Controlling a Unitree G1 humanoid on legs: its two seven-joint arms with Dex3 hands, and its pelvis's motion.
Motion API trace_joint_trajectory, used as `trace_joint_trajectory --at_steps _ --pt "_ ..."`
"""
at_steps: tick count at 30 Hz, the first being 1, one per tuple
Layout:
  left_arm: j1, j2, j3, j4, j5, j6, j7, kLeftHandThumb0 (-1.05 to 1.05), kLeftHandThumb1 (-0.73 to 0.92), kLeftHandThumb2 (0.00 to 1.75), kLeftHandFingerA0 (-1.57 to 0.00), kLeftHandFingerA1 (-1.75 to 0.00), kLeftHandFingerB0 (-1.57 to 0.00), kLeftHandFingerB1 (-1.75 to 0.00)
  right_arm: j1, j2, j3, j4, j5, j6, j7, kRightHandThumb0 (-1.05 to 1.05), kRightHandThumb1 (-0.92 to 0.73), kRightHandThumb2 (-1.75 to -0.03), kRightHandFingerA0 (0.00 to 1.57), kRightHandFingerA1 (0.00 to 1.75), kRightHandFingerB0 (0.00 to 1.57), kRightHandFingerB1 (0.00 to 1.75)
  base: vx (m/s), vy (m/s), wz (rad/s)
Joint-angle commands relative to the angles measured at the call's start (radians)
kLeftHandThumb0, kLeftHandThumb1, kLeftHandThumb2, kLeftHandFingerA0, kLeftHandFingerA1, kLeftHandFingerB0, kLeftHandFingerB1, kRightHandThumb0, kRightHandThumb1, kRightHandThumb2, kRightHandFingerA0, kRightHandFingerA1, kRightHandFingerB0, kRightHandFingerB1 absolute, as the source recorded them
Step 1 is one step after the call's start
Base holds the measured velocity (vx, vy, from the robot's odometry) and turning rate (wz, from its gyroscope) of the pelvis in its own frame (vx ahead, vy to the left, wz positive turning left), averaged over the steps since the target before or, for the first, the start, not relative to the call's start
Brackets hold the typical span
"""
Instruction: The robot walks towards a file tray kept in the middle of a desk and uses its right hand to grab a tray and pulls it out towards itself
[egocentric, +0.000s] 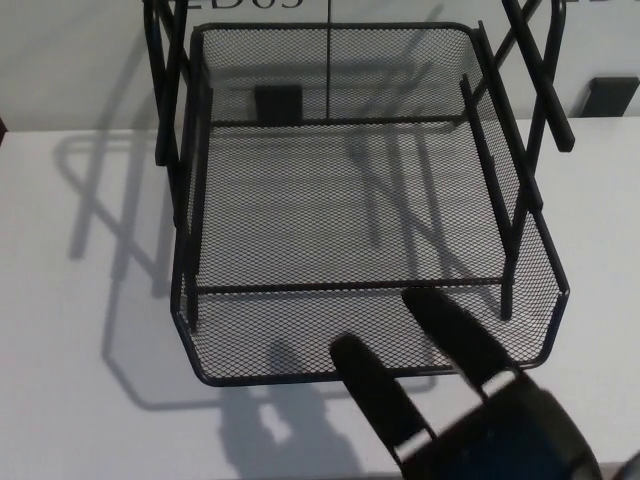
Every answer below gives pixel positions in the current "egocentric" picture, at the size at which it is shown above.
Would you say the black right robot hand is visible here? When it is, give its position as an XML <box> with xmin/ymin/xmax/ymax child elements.
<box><xmin>328</xmin><ymin>287</ymin><xmax>606</xmax><ymax>480</ymax></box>

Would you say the black mesh file tray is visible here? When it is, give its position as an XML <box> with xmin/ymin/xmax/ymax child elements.
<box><xmin>169</xmin><ymin>20</ymin><xmax>570</xmax><ymax>389</ymax></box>

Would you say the black wire tray rack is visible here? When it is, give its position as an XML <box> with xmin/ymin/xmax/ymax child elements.
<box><xmin>142</xmin><ymin>0</ymin><xmax>575</xmax><ymax>334</ymax></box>

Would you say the black wall bracket right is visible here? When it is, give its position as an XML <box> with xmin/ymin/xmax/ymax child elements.
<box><xmin>589</xmin><ymin>76</ymin><xmax>640</xmax><ymax>118</ymax></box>

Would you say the black wall bracket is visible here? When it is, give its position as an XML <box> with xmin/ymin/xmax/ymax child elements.
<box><xmin>253</xmin><ymin>84</ymin><xmax>304</xmax><ymax>124</ymax></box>
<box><xmin>589</xmin><ymin>76</ymin><xmax>640</xmax><ymax>118</ymax></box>

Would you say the black wall bracket centre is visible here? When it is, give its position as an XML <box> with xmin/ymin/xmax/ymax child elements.
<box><xmin>253</xmin><ymin>84</ymin><xmax>304</xmax><ymax>124</ymax></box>

